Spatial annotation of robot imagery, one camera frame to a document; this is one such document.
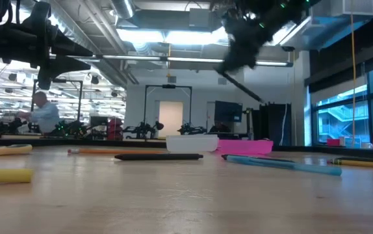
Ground white ceiling air unit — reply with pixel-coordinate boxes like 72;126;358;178
331;0;373;17

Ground white hanging cable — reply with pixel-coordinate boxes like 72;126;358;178
279;103;288;146

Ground grey ceiling box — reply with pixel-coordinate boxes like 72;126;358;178
188;8;212;29

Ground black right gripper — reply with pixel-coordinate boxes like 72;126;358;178
215;8;265;103

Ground orange pencil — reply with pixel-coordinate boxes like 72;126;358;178
67;148;166;155

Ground red stacked chairs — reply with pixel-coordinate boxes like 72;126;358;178
107;117;124;140

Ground white door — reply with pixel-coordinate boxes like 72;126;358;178
158;101;184;137

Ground translucent white supply box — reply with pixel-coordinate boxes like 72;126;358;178
166;135;220;153

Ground small black monitor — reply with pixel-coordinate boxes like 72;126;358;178
90;116;109;127

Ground person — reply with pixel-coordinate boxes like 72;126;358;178
16;91;60;135

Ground thin dark pen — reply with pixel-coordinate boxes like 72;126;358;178
221;153;296;163

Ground pink plastic box lid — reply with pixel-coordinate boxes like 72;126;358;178
217;139;274;155

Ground dark blue-screen monitor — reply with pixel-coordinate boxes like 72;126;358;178
214;100;243;124

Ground yellow highlighter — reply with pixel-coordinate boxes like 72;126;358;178
0;168;34;185

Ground thick black pen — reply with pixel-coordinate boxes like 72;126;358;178
114;153;204;161

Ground yellow pencil with green end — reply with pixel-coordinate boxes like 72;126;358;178
327;157;373;170

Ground black metal rig frame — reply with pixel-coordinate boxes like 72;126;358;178
143;84;193;139
30;79;84;133

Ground black table edge rail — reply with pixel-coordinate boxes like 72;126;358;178
0;136;373;161

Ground yellow hanging cord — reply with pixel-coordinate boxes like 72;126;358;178
350;12;358;147

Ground black folding panel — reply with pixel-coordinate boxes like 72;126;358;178
259;103;293;146

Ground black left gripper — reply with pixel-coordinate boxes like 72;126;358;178
30;1;94;90

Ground light blue pen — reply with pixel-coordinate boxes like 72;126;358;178
225;155;342;177

